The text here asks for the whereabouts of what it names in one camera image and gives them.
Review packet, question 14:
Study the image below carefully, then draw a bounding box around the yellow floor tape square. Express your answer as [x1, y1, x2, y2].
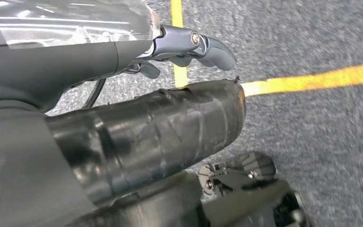
[170, 0, 363, 97]

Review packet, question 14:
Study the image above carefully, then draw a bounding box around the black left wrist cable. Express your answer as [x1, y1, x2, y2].
[83, 78, 107, 109]

